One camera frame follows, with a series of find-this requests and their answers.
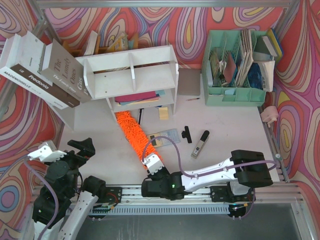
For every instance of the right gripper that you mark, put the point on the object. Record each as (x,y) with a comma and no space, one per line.
(158,173)

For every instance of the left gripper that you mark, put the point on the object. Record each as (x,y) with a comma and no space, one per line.
(72,155)

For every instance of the orange microfiber duster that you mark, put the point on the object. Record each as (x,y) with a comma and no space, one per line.
(137,137)

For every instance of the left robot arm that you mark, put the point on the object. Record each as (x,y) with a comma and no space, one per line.
(61,207)

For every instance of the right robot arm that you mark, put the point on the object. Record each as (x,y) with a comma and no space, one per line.
(242,171)

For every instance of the white small bookshelf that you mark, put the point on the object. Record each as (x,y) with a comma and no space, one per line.
(136,71)

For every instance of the blue beige calculator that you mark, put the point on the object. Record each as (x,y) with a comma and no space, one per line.
(163,141)

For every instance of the black binder clip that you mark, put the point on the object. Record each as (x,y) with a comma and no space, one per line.
(185,134)

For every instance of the stack of coloured paper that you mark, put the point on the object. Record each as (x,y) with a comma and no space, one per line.
(139,97)

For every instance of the yellow sticky note pad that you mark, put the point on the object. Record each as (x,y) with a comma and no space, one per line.
(163,113)

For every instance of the grey Lonely Ones book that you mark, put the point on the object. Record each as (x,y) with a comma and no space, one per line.
(60,67)

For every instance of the brown white Fredonia book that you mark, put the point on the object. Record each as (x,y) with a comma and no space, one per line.
(20,63)

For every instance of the pink pig figurine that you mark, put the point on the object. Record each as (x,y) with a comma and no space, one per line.
(269,115)

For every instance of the mint green desk organizer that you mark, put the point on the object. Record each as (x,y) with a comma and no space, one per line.
(244,97)

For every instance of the books in green organizer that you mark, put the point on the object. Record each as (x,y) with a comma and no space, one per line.
(241,59)

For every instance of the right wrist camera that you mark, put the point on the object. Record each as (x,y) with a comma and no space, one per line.
(153,163)

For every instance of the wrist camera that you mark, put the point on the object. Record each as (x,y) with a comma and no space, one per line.
(47,153)
(153,163)

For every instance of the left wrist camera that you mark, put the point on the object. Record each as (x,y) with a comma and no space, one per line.
(47,153)

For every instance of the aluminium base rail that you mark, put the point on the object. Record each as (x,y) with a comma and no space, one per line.
(215,194)

